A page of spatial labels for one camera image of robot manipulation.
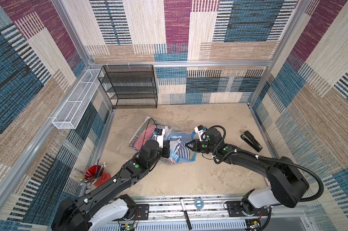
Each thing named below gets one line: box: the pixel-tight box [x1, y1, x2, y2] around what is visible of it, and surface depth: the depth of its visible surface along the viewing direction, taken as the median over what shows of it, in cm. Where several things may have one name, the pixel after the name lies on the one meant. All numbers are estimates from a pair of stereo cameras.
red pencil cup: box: [74, 157, 112, 188], surface depth 78 cm
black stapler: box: [240, 130, 263, 153], surface depth 97 cm
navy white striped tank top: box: [169, 136, 192, 160], surface depth 87 cm
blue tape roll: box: [194, 198, 205, 210], surface depth 78 cm
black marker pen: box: [179, 198, 193, 231], surface depth 74 cm
